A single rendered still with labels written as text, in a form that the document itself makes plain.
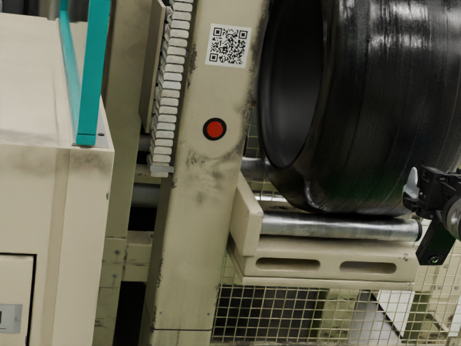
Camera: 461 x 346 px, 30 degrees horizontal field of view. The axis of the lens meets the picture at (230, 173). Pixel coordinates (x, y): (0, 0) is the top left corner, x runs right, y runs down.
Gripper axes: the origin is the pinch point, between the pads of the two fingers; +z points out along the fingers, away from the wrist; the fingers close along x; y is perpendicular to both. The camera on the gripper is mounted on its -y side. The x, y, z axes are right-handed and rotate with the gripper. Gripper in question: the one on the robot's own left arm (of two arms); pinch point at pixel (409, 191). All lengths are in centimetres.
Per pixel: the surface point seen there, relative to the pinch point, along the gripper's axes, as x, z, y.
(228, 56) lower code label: 32.5, 15.8, 18.8
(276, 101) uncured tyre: 11.9, 48.1, 6.1
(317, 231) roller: 11.4, 12.1, -12.2
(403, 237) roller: -6.6, 12.2, -12.6
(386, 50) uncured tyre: 10.1, -2.0, 24.6
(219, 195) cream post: 29.8, 19.4, -8.4
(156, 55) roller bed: 39, 56, 13
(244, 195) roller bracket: 26.1, 14.8, -6.7
